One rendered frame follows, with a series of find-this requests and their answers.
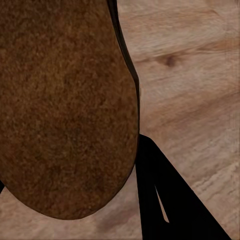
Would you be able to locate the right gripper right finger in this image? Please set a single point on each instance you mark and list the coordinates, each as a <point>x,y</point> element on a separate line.
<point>188,217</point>

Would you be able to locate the sandal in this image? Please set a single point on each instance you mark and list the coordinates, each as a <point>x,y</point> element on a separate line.
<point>69,105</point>

